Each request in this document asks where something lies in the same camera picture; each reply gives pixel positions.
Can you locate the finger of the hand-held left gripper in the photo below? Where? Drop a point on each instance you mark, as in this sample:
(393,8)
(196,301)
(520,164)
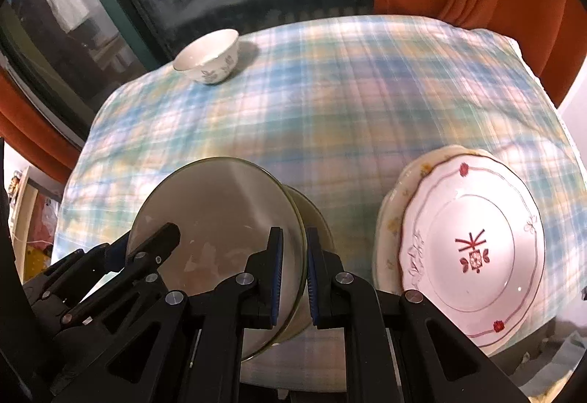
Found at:
(153,245)
(117,254)

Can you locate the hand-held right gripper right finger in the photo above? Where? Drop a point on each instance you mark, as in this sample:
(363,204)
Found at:
(312,274)

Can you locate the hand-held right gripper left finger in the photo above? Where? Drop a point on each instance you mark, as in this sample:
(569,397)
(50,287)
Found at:
(275,274)

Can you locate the white bowl with dark rim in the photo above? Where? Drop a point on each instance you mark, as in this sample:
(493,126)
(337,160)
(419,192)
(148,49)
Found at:
(314,213)

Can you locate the white plate with red pattern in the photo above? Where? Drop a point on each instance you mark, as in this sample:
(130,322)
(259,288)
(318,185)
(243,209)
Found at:
(495,219)

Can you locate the cluttered white shelf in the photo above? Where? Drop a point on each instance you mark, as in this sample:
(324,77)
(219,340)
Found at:
(36,210)

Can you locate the scalloped yellow-flowered cream plate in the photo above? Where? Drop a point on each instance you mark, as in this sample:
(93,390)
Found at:
(390,219)

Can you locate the blue plaid tablecloth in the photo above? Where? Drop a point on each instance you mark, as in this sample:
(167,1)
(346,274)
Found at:
(321,109)

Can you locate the white bowl with blue-grey flowers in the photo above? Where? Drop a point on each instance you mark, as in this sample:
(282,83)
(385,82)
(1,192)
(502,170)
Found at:
(215,68)

